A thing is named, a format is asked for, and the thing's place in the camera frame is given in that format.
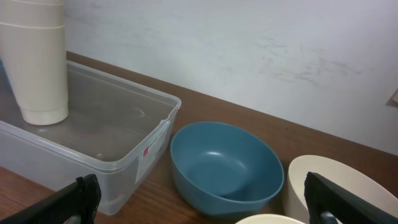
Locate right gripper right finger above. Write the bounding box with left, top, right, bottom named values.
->
left=304, top=172, right=397, bottom=224

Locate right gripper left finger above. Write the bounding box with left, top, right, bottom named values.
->
left=1, top=174, right=101, bottom=224

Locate cream cup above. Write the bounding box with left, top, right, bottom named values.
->
left=1, top=23, right=68, bottom=125
left=1, top=0, right=65, bottom=28

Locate clear plastic storage container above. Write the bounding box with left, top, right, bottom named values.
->
left=1, top=62, right=182, bottom=215

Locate cream bowl rear right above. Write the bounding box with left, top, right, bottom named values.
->
left=282, top=155, right=397, bottom=223

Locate cream bowl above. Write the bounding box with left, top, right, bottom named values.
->
left=236, top=214, right=305, bottom=224
left=282, top=155, right=397, bottom=223

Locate cream bowl front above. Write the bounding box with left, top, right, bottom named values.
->
left=236, top=214, right=305, bottom=224

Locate blue bowl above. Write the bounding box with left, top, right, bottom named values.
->
left=170, top=121, right=285, bottom=220

